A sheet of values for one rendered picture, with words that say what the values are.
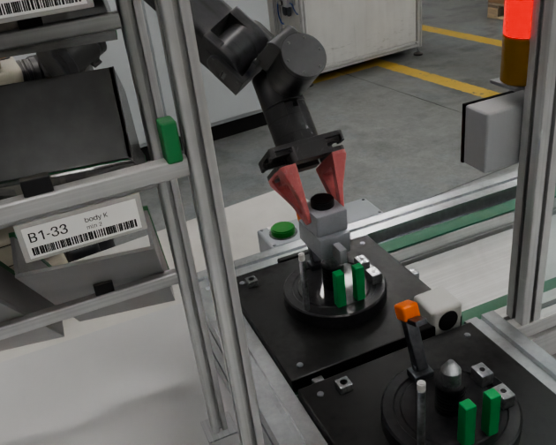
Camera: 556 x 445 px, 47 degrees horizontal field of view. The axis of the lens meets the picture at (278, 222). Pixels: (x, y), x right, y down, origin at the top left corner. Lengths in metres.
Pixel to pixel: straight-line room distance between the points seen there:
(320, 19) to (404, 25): 0.82
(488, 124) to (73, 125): 0.43
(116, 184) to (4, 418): 0.60
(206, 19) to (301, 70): 0.15
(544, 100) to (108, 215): 0.46
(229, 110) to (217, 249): 3.61
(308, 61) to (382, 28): 4.57
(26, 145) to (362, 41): 4.79
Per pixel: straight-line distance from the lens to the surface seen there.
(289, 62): 0.76
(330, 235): 0.80
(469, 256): 1.06
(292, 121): 0.81
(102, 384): 0.99
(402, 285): 0.90
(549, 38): 0.70
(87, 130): 0.51
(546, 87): 0.71
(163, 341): 1.04
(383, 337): 0.81
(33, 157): 0.51
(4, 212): 0.47
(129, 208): 0.47
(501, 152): 0.75
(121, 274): 0.69
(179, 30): 0.45
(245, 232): 1.28
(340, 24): 5.08
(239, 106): 4.14
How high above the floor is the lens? 1.49
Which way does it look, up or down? 29 degrees down
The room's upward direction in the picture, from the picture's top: 7 degrees counter-clockwise
